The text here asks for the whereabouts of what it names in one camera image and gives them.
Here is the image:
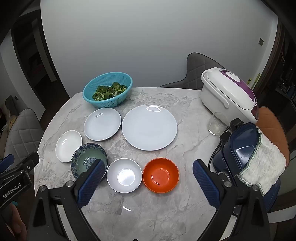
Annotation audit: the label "dark blue electric cooker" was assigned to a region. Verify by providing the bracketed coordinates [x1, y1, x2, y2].
[211, 122, 281, 214]

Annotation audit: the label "medium pale blue plate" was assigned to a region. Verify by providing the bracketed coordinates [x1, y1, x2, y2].
[84, 108, 122, 141]

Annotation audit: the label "dark wooden shelf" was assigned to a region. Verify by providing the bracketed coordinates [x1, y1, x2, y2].
[272, 22, 296, 107]

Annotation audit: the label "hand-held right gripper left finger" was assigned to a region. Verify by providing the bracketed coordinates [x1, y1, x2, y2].
[27, 159, 109, 241]

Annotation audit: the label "white towel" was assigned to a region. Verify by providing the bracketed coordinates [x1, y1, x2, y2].
[233, 127, 287, 197]

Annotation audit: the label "clear drinking glass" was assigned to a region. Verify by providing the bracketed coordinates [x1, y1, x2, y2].
[209, 112, 228, 135]

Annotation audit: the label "green leafy vegetables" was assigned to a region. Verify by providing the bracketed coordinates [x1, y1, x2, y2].
[92, 82, 128, 102]

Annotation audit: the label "orange bowl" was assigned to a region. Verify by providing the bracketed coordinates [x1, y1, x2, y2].
[143, 158, 180, 193]

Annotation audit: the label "orange chair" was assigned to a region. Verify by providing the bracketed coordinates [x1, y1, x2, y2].
[257, 107, 290, 167]

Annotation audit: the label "dark grey quilted chair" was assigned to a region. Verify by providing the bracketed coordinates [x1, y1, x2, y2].
[158, 53, 225, 90]

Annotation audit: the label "teal plastic colander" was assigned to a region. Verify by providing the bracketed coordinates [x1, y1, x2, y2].
[83, 72, 133, 109]

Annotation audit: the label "large pale blue plate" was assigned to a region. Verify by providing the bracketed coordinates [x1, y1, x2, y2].
[122, 104, 178, 152]

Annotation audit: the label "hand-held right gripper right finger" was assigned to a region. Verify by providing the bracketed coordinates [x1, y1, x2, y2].
[193, 159, 270, 241]

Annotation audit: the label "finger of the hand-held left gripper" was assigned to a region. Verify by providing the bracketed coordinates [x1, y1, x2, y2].
[0, 155, 15, 174]
[10, 152, 40, 178]

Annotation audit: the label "blue patterned bowl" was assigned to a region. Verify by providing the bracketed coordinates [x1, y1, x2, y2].
[71, 143, 108, 181]

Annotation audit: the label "small white dish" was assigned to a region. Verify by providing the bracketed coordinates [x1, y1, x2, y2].
[55, 130, 83, 163]

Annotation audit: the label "white and purple rice cooker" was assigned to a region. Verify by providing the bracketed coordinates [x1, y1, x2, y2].
[201, 67, 259, 124]

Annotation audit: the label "white bowl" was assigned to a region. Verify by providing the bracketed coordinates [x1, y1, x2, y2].
[106, 158, 142, 193]

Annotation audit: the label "light grey quilted chair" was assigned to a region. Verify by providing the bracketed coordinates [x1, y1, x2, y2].
[0, 108, 45, 160]

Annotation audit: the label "black power cable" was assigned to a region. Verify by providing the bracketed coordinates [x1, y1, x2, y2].
[208, 118, 244, 172]

